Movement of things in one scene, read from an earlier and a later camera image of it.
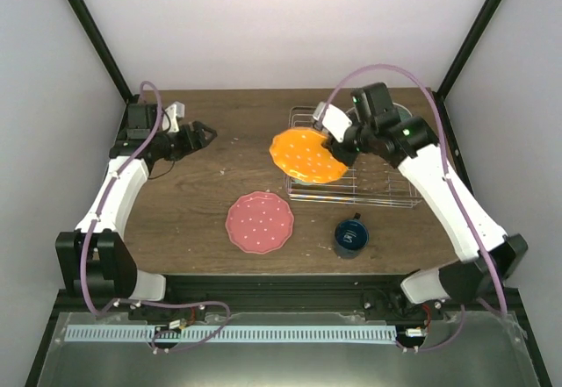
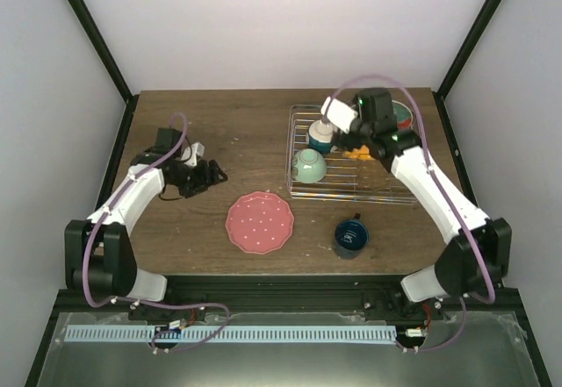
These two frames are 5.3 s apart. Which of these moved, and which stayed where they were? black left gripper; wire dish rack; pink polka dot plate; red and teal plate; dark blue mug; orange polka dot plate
Moved: orange polka dot plate; black left gripper
Stayed: wire dish rack; dark blue mug; red and teal plate; pink polka dot plate
